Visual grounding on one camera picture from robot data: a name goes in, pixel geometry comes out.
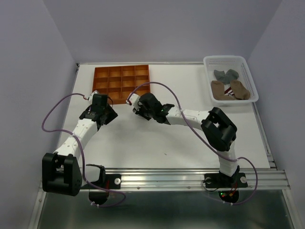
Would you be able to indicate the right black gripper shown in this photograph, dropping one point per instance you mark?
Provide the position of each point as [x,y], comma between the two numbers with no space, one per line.
[139,111]

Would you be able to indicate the red white striped sock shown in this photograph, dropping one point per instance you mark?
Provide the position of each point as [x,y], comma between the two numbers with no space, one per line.
[229,92]

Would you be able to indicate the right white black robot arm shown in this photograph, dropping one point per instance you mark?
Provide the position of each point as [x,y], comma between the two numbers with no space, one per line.
[219,130]

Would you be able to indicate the grey sock pair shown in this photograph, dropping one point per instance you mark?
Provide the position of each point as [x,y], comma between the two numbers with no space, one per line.
[226,77]

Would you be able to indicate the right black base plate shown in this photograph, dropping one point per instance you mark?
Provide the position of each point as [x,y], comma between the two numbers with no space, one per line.
[210,180]

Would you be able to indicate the aluminium rail frame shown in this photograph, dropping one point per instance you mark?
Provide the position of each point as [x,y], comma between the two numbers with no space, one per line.
[170,179]

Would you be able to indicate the brown sock right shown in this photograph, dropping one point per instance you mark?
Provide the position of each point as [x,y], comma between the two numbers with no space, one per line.
[240,92]

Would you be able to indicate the brown sock left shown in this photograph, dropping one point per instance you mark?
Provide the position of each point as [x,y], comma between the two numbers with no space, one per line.
[217,88]

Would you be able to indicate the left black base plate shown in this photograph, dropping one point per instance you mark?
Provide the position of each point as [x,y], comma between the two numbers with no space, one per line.
[109,181]

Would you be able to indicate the white plastic basket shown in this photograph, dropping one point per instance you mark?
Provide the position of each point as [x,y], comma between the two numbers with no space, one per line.
[225,63]

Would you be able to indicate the orange compartment tray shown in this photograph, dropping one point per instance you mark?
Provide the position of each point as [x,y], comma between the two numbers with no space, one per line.
[119,81]

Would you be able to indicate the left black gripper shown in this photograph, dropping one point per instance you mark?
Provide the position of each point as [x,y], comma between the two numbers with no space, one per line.
[113,115]

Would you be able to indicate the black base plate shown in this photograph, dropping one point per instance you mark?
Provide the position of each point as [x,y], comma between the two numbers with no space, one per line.
[210,180]
[109,181]

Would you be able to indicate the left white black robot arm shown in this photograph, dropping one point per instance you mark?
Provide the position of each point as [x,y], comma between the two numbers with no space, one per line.
[64,171]

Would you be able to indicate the brown sock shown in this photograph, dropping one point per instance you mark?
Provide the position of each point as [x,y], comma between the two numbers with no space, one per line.
[240,92]
[217,88]

